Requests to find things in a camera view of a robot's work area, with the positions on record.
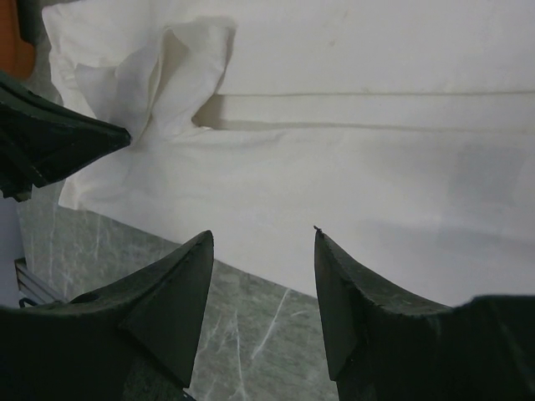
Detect white t shirt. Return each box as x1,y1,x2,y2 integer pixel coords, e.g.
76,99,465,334
43,1,534,304

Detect orange plastic basket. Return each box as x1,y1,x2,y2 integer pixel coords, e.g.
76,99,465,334
1,0,35,79

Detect aluminium frame rail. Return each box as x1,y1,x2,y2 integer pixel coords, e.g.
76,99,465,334
14,258,64,308

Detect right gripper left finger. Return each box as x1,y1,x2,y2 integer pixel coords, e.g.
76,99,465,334
1,231,214,400

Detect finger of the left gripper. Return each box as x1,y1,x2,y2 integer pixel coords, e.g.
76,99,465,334
1,72,130,201

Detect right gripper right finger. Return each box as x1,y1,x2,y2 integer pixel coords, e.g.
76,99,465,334
314,231,534,400

